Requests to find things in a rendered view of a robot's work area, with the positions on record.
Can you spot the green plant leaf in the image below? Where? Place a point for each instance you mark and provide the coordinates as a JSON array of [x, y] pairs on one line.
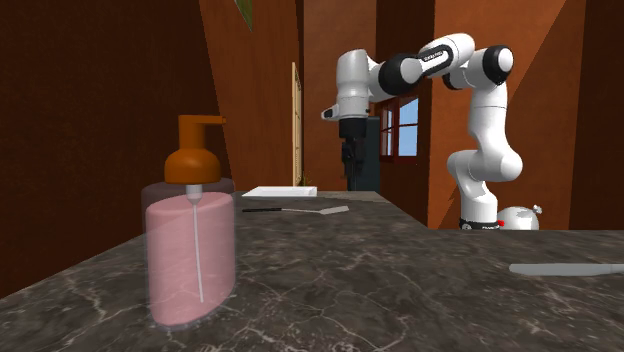
[[245, 12]]

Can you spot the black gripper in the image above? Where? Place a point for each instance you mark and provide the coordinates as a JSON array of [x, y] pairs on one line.
[[352, 128]]

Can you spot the grey knife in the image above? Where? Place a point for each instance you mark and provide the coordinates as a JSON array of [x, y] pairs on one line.
[[560, 269]]

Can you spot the pale wooden door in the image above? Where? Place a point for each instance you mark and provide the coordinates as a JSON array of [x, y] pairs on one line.
[[296, 126]]

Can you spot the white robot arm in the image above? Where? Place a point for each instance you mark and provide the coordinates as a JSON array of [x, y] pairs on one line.
[[487, 122]]

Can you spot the pink soap dispenser orange pump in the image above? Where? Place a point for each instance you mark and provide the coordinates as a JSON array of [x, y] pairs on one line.
[[185, 253]]

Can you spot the white rectangular plate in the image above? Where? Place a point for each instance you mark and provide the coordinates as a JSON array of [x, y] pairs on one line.
[[280, 192]]

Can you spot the red-framed window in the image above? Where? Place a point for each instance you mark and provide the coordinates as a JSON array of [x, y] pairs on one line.
[[408, 129]]

